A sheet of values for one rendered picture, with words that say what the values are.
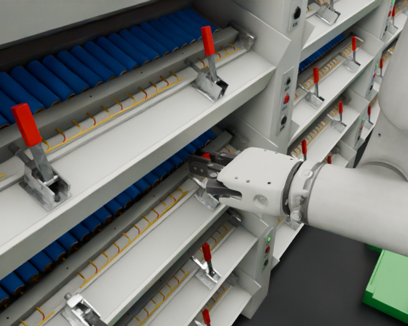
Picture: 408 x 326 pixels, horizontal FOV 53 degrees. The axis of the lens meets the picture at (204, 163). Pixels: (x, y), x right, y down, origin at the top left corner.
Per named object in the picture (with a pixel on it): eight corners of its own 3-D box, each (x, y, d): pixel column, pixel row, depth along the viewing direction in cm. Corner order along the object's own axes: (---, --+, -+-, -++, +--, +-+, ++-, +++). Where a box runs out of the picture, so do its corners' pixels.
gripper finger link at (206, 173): (215, 191, 59) (179, 180, 63) (228, 180, 61) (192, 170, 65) (214, 173, 57) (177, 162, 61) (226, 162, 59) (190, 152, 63)
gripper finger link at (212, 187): (211, 204, 55) (203, 182, 59) (266, 193, 56) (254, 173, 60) (210, 197, 54) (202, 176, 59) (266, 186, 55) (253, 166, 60)
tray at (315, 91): (365, 68, 127) (394, 30, 118) (278, 157, 86) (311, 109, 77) (312, 33, 132) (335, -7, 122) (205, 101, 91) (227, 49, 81)
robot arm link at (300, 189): (304, 240, 52) (282, 233, 54) (329, 203, 58) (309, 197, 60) (306, 185, 48) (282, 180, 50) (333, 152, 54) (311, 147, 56)
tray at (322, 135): (352, 123, 138) (377, 92, 129) (270, 224, 97) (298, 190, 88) (304, 88, 143) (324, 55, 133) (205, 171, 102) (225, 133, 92)
